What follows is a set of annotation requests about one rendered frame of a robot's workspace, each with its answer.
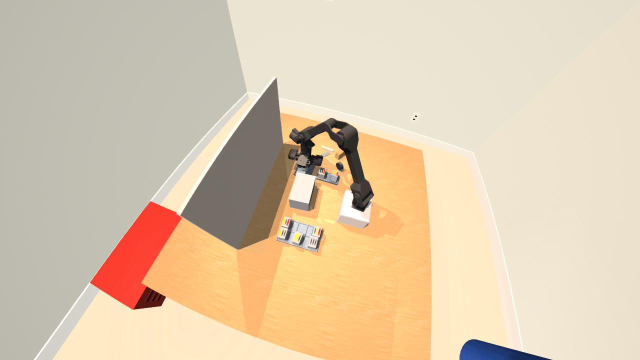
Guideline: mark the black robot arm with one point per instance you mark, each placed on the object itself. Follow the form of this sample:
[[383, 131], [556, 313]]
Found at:
[[347, 140]]

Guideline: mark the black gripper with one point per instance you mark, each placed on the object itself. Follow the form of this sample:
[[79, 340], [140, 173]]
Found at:
[[314, 159]]

